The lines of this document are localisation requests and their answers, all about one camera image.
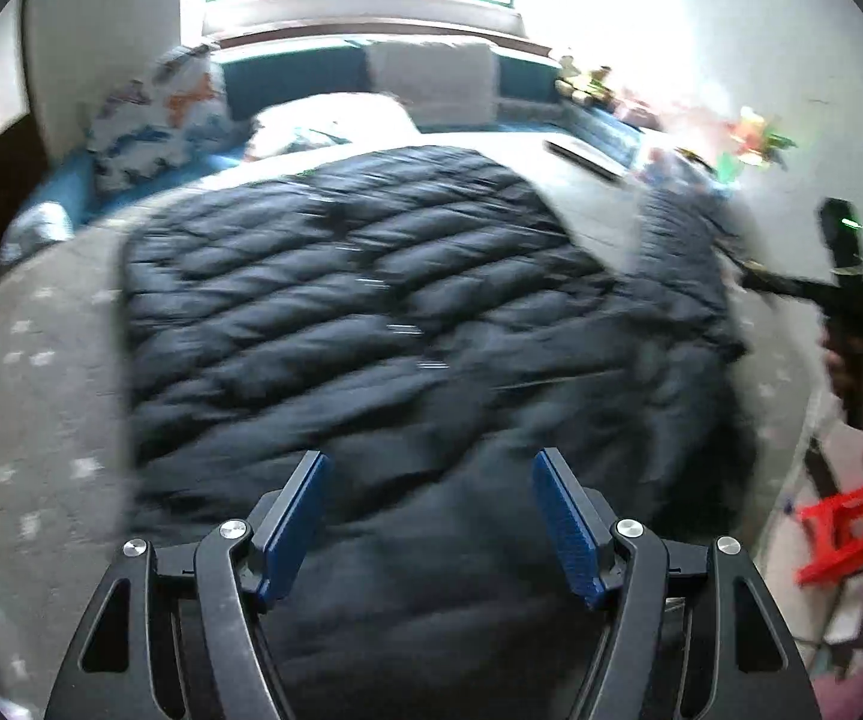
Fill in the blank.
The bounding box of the grey star mattress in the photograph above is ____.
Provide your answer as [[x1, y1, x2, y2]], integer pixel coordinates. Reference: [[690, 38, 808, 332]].
[[0, 133, 812, 712]]

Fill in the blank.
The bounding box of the blue bed sheet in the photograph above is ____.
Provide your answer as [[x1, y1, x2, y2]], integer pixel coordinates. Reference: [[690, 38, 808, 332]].
[[0, 145, 244, 277]]

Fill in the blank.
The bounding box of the colourful toys pile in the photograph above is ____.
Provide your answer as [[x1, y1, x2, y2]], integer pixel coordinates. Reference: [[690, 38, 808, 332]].
[[555, 54, 797, 185]]

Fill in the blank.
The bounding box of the black puffer down jacket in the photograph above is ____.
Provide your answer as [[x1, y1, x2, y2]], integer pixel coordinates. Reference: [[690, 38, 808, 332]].
[[122, 146, 755, 718]]

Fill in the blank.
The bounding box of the teal bed headboard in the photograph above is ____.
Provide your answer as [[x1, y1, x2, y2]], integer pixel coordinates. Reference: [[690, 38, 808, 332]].
[[214, 34, 564, 130]]

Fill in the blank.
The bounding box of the red plastic stool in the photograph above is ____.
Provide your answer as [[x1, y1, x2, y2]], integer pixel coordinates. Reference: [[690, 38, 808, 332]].
[[794, 486, 863, 587]]

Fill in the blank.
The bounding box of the butterfly print pillow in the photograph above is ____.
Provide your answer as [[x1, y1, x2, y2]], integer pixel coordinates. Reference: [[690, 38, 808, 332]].
[[86, 44, 237, 195]]

